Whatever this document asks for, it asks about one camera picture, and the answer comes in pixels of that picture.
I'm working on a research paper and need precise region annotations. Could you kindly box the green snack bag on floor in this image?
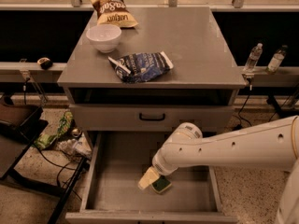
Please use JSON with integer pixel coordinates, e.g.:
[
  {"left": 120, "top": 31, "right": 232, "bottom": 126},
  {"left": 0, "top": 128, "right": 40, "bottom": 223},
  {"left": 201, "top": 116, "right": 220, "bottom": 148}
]
[{"left": 34, "top": 111, "right": 73, "bottom": 150}]

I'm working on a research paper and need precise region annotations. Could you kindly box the black yellow tape measure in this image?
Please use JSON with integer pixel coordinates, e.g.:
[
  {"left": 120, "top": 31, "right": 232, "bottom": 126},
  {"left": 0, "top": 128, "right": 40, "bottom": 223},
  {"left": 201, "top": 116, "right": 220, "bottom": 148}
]
[{"left": 37, "top": 57, "right": 53, "bottom": 70}]

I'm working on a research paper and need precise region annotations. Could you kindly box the open grey bottom drawer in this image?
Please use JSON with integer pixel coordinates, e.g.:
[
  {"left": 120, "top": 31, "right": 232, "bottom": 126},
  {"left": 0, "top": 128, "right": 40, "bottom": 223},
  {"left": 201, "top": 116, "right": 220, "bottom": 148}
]
[{"left": 66, "top": 132, "right": 237, "bottom": 224}]

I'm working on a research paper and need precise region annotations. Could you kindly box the black power adapter cable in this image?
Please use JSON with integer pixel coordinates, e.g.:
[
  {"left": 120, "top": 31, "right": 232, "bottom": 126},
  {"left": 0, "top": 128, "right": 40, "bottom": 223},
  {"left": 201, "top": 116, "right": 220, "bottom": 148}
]
[{"left": 233, "top": 77, "right": 254, "bottom": 131}]

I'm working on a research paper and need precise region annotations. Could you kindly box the green yellow sponge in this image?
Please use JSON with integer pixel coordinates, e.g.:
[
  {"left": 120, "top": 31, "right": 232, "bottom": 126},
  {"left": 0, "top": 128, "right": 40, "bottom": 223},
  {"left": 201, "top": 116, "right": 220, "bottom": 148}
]
[{"left": 151, "top": 175, "right": 172, "bottom": 194}]

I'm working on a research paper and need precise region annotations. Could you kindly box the clear plastic water bottle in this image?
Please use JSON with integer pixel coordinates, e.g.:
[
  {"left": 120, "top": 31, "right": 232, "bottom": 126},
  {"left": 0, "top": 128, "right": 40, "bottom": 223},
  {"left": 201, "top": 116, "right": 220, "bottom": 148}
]
[{"left": 243, "top": 43, "right": 263, "bottom": 72}]

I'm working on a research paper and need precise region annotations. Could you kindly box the closed grey upper drawer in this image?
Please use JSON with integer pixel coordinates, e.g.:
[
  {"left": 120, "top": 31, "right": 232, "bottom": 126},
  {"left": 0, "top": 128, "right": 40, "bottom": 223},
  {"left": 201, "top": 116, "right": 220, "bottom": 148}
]
[{"left": 70, "top": 104, "right": 234, "bottom": 133}]

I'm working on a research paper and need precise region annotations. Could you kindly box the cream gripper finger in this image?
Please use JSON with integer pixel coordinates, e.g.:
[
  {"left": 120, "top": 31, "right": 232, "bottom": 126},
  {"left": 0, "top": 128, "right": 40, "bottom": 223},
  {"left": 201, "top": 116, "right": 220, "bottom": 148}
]
[{"left": 138, "top": 166, "right": 160, "bottom": 190}]

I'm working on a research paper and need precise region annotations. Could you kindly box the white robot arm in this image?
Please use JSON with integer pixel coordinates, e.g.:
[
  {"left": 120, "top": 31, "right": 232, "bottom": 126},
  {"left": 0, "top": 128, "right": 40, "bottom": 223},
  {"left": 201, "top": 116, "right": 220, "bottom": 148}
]
[{"left": 138, "top": 116, "right": 299, "bottom": 224}]

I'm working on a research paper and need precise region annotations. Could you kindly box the grey drawer cabinet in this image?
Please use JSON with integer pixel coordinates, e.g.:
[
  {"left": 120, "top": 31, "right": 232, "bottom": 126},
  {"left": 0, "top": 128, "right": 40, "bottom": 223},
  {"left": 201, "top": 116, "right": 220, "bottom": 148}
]
[{"left": 57, "top": 6, "right": 248, "bottom": 224}]

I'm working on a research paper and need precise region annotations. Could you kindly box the clear plastic wrapper on floor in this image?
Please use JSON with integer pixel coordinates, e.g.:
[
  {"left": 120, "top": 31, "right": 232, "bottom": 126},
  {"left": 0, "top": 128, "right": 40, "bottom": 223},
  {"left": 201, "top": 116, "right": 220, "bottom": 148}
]
[{"left": 58, "top": 137, "right": 92, "bottom": 160}]

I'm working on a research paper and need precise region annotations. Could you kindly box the blue crumpled chip bag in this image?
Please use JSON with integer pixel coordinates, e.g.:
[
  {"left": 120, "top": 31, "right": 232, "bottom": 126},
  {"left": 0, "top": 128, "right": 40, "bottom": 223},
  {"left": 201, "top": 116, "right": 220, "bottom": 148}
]
[{"left": 108, "top": 51, "right": 174, "bottom": 83}]

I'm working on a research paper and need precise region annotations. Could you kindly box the black drawer handle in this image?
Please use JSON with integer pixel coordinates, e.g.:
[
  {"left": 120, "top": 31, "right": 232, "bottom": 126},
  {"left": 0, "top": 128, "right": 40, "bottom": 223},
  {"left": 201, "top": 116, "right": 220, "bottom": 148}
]
[{"left": 138, "top": 113, "right": 165, "bottom": 121}]

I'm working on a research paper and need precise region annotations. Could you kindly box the black side cart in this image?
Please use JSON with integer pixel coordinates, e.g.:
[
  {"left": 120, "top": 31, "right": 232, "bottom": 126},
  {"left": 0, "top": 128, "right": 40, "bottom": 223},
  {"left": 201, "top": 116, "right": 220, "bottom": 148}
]
[{"left": 0, "top": 95, "right": 89, "bottom": 224}]

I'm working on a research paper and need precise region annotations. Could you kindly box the yellow brown chip bag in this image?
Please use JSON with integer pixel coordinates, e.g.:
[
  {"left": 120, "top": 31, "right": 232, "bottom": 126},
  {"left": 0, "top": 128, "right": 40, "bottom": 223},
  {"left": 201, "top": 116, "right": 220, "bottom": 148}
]
[{"left": 89, "top": 0, "right": 138, "bottom": 28}]

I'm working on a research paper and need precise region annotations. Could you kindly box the white ceramic bowl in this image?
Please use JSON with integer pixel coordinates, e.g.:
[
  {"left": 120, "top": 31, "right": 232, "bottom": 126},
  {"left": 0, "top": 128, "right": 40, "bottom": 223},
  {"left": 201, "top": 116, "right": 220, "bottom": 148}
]
[{"left": 86, "top": 24, "right": 121, "bottom": 53}]

